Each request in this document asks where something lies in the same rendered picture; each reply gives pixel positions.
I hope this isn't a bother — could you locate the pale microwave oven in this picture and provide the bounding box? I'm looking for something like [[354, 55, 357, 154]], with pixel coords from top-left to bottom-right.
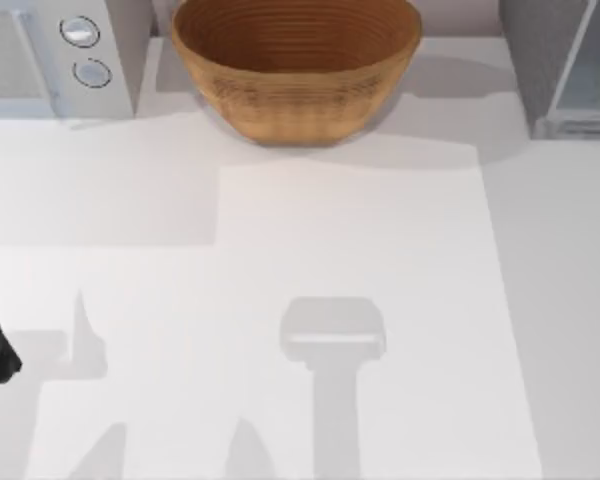
[[0, 0, 160, 121]]

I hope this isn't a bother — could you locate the grey cabinet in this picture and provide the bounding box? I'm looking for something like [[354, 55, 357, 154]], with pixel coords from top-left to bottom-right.
[[498, 0, 600, 142]]

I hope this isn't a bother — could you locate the brown woven basket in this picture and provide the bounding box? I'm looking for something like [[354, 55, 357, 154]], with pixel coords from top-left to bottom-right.
[[171, 0, 424, 148]]

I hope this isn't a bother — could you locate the round microwave knob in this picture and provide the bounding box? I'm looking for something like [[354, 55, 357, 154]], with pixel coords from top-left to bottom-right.
[[72, 56, 114, 89], [59, 15, 102, 48]]

